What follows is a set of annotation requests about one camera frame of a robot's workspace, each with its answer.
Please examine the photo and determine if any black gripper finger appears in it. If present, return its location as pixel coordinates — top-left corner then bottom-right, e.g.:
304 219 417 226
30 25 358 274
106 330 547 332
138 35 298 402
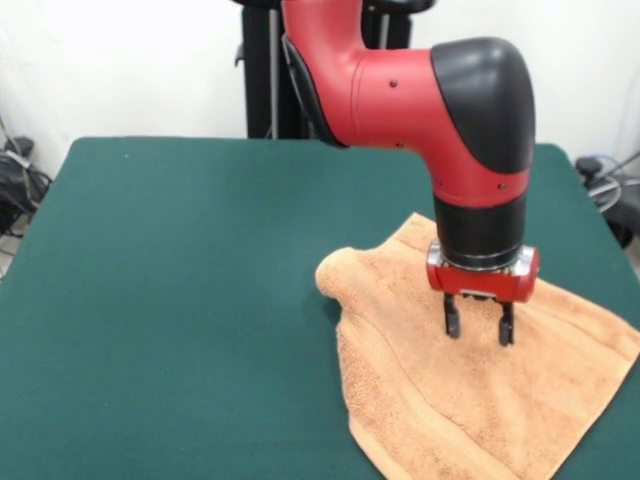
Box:
497 299 516 347
443 291 462 340

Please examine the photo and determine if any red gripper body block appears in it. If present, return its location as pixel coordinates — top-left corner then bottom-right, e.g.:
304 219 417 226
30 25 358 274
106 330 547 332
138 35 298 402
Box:
425 241 541 305

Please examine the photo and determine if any orange terry towel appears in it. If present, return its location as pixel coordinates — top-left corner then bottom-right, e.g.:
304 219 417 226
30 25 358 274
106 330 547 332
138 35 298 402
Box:
315 211 640 480

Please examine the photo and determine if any dark green table cloth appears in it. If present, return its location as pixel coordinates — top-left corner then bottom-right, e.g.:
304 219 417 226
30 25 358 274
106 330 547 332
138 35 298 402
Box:
0 136 640 480

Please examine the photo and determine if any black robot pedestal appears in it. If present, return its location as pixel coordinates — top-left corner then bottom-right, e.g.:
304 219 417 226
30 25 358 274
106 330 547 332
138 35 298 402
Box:
232 0 437 140

